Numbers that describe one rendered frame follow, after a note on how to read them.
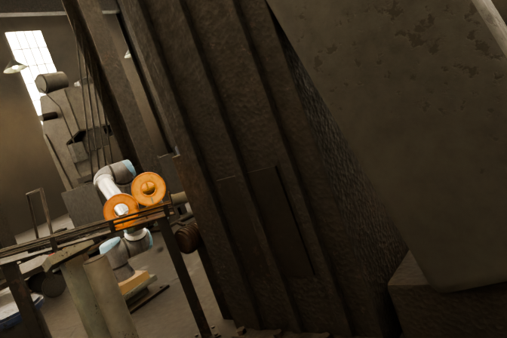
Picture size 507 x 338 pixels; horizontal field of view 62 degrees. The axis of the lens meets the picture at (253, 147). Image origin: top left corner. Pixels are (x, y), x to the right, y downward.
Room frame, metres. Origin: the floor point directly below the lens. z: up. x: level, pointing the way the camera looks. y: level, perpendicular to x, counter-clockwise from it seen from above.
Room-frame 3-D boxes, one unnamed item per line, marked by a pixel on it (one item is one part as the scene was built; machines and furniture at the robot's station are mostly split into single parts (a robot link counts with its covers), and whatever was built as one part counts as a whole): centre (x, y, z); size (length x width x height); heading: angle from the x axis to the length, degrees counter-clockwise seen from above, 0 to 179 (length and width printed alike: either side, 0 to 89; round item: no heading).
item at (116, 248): (2.85, 1.14, 0.37); 0.17 x 0.15 x 0.18; 119
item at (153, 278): (2.84, 1.16, 0.10); 0.32 x 0.32 x 0.04; 49
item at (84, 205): (5.56, 1.78, 0.43); 1.23 x 0.93 x 0.87; 138
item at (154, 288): (2.84, 1.16, 0.04); 0.40 x 0.40 x 0.08; 49
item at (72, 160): (7.46, 2.68, 1.42); 1.43 x 1.22 x 2.85; 55
